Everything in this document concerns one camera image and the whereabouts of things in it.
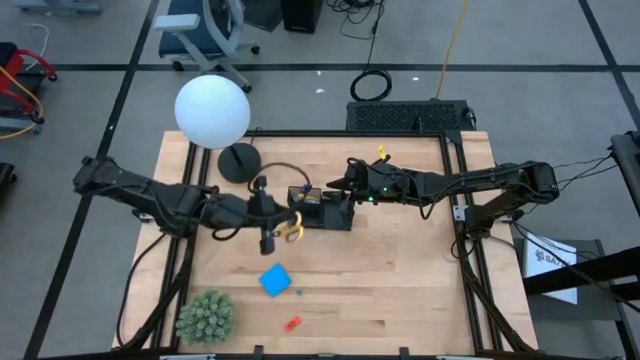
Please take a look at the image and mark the white printed paper sheet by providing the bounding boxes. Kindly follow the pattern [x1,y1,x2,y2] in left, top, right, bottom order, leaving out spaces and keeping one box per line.
[523,231,580,306]

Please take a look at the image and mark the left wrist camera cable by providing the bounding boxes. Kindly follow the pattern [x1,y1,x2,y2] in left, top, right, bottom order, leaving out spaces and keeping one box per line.
[248,161,313,197]

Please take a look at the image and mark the black mesh desk organizer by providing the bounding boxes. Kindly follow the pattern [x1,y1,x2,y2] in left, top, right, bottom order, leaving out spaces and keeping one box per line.
[286,184,357,233]

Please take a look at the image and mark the yellow hanging cable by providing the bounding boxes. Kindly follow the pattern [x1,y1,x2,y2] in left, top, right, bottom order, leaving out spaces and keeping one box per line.
[433,0,472,101]

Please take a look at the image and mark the black floor box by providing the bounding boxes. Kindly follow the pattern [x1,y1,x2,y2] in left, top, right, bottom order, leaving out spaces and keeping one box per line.
[280,0,325,35]

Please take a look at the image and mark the green potted plant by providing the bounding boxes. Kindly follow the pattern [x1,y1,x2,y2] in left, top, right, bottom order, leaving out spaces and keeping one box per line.
[174,289,238,348]

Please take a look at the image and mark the red black cart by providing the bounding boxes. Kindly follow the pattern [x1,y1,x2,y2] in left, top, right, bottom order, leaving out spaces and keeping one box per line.
[0,41,59,134]

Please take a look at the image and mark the black coiled cable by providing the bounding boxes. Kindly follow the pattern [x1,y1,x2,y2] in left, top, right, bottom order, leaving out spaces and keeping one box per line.
[349,68,394,103]

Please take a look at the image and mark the grey desk foot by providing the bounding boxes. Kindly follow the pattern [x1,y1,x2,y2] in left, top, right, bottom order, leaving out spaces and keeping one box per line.
[14,0,104,16]

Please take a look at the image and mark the blue sticky note pad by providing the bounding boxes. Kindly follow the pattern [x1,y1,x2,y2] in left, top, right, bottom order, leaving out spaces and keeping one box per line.
[257,262,293,299]

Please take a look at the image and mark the yellow handled scissors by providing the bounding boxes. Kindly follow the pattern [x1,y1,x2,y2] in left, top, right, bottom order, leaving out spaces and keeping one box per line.
[273,210,306,245]

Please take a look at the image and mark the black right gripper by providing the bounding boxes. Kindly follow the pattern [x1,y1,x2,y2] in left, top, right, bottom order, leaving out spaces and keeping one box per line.
[325,159,404,215]

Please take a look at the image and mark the black perforated computer case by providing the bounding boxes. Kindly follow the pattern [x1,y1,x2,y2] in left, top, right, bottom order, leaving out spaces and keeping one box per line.
[345,99,477,134]

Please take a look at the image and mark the white blue office chair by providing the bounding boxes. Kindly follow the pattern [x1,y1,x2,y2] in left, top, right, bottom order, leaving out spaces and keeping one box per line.
[152,0,261,94]

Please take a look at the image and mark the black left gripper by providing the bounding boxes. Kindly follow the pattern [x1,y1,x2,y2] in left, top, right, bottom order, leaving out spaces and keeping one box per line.
[222,175,301,256]

